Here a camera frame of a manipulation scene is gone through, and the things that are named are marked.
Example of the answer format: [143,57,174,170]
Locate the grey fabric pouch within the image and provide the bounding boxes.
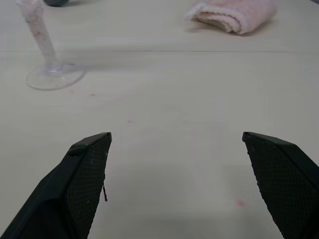
[43,0,72,7]

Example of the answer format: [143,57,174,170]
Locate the clear glass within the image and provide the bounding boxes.
[15,0,86,91]

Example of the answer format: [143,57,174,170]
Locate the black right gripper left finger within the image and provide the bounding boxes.
[0,132,113,239]

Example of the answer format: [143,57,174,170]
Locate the pink folded towel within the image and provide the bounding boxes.
[183,0,277,35]

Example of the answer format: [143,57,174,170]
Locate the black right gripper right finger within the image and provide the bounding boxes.
[242,131,319,239]

